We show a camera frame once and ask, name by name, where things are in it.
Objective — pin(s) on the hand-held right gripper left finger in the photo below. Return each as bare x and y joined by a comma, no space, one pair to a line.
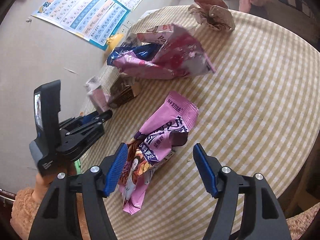
115,170

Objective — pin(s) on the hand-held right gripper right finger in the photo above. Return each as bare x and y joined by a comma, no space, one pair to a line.
203,170

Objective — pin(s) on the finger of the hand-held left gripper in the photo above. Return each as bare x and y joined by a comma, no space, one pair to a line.
82,137
95,117

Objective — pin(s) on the small pink packet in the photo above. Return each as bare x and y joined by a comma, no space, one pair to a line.
96,97

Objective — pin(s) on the purple snack wrapper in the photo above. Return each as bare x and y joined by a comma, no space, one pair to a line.
170,120

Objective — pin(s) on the pink and white wrapper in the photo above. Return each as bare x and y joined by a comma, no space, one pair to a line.
152,33

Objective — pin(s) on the brown packet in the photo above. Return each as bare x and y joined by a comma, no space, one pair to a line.
122,92

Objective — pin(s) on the yellow duck stool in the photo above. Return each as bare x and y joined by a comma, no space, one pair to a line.
115,41

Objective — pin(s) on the blue cookie wrapper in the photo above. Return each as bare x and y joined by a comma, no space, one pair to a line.
145,51

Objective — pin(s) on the brown wooden cabinet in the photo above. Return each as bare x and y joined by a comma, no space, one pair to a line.
6,196

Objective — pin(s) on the magenta foil wrapper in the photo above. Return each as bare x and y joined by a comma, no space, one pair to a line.
175,60

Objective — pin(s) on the person's brown fuzzy clothing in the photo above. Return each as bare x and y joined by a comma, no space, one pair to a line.
302,225

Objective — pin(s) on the crumpled reddish paper ball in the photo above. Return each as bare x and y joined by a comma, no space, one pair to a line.
215,12

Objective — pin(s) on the white wall socket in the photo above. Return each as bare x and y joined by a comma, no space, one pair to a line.
127,26

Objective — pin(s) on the blue-bordered letter wall poster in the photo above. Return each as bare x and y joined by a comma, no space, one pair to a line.
82,12

